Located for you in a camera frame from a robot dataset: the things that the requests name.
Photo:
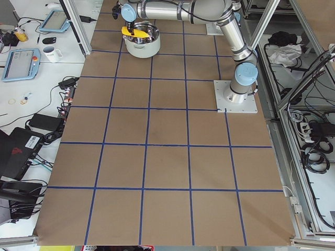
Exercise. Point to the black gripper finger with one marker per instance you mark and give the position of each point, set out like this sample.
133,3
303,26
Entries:
128,26
132,28

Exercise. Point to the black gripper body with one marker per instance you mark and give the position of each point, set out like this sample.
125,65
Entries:
130,25

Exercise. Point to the yellow corn cob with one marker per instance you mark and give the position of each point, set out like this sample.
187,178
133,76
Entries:
138,33

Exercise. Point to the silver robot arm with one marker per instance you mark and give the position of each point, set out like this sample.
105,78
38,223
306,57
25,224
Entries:
220,18

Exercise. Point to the mint green cooking pot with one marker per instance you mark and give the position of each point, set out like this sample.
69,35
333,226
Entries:
144,47

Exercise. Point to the black computer mouse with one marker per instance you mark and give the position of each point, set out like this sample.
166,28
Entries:
49,40

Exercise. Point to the white mug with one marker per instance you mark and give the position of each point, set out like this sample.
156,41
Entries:
53,55

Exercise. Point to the small black adapter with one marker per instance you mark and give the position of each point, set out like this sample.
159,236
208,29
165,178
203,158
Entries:
67,83

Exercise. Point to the blue teach pendant tablet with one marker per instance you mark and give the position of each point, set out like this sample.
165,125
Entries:
21,64

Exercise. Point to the black power adapter brick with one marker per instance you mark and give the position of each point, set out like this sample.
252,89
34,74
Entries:
45,122

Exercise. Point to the black cloth bundle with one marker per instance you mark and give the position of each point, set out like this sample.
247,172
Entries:
282,38

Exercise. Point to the white crumpled cloth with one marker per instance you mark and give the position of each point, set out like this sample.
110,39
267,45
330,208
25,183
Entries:
286,55

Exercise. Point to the white power strip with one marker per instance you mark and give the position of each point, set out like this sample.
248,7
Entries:
306,132

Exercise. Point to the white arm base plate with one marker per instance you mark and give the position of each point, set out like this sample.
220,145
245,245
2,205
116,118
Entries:
229,102

